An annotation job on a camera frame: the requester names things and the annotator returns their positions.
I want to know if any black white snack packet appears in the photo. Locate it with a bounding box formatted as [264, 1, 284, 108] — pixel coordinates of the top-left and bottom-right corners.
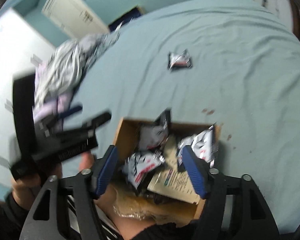
[121, 150, 165, 190]
[175, 125, 218, 172]
[167, 49, 193, 71]

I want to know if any beige snack packet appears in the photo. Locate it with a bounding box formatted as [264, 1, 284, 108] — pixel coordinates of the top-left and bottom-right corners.
[147, 135, 200, 204]

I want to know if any brown cardboard box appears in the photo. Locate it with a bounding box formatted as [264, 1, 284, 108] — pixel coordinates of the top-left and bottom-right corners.
[111, 118, 221, 226]

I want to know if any black foil snack packet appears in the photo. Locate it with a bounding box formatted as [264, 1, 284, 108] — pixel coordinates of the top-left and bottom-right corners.
[154, 108, 171, 134]

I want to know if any person left hand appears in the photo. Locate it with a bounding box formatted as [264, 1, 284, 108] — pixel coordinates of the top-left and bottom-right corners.
[12, 152, 95, 211]

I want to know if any lilac quilt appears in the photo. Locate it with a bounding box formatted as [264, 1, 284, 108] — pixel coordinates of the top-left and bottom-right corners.
[33, 61, 73, 131]

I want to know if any crumpled grey blanket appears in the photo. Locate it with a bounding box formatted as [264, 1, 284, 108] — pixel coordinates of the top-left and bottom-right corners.
[34, 31, 120, 108]

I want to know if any white door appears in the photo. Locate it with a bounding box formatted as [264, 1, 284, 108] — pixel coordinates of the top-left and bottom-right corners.
[42, 0, 110, 38]

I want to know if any teal bed sheet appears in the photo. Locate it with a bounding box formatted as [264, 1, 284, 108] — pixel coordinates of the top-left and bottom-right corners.
[64, 0, 300, 233]

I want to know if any dark blue framed board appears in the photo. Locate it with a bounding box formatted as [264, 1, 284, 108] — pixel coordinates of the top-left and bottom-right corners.
[108, 5, 146, 32]

